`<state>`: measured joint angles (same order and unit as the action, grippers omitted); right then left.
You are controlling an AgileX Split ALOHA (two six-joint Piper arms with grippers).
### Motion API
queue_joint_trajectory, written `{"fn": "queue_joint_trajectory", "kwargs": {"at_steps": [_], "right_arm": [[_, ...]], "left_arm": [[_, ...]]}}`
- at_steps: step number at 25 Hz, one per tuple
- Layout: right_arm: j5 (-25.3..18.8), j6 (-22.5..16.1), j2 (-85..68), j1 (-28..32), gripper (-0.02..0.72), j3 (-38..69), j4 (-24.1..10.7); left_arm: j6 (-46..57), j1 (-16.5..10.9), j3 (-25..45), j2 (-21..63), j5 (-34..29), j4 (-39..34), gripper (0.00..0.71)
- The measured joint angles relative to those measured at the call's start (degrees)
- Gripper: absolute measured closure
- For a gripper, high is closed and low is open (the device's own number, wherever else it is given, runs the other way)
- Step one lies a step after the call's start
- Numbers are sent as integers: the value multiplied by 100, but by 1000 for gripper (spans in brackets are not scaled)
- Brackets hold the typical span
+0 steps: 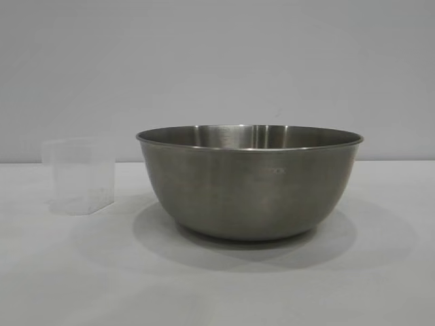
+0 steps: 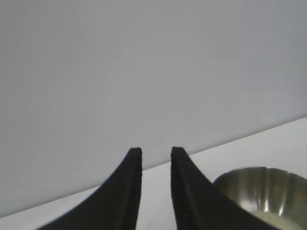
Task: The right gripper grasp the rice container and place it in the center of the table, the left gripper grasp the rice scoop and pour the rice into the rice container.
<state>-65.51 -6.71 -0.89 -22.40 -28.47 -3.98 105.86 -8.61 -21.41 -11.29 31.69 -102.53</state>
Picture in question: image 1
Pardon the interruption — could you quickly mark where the clear plastic measuring cup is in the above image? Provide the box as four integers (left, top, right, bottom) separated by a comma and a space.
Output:
41, 137, 116, 217

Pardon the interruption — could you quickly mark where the stainless steel mixing bowl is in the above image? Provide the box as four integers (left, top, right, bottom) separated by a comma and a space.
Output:
135, 124, 364, 242

